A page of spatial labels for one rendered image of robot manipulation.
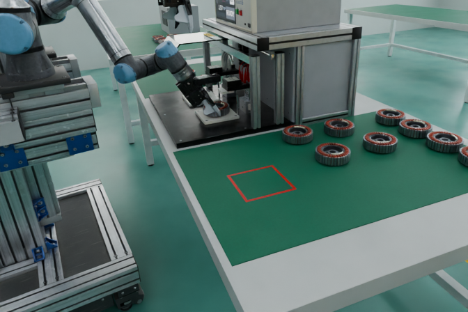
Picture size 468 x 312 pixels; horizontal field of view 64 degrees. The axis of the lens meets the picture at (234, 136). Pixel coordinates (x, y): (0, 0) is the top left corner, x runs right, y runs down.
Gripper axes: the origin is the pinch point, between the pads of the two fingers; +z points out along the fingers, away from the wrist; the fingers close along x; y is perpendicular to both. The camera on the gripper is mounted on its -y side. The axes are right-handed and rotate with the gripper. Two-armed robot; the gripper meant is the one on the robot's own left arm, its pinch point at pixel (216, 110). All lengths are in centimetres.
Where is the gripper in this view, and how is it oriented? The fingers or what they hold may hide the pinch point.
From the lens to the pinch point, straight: 158.4
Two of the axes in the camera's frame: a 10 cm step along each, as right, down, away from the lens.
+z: 5.1, 6.9, 5.1
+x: 3.5, 3.7, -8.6
